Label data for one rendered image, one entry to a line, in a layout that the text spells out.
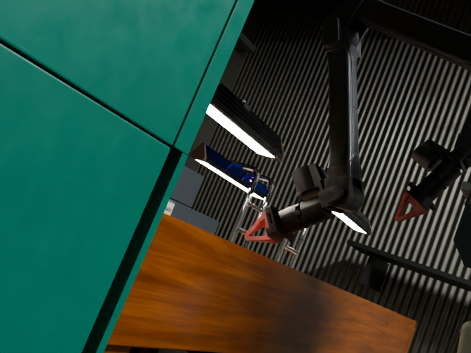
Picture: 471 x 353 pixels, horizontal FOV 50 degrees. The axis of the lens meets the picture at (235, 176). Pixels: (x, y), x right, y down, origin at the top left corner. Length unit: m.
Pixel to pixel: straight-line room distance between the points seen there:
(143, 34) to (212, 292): 0.45
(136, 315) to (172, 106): 0.29
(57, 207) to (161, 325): 0.31
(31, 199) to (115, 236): 0.12
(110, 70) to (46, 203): 0.14
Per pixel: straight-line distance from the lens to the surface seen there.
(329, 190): 1.04
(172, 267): 0.72
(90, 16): 0.50
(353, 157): 1.07
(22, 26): 0.46
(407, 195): 1.40
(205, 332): 0.86
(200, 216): 3.83
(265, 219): 1.12
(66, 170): 0.51
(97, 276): 0.58
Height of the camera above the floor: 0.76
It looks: 8 degrees up
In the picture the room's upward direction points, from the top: 23 degrees clockwise
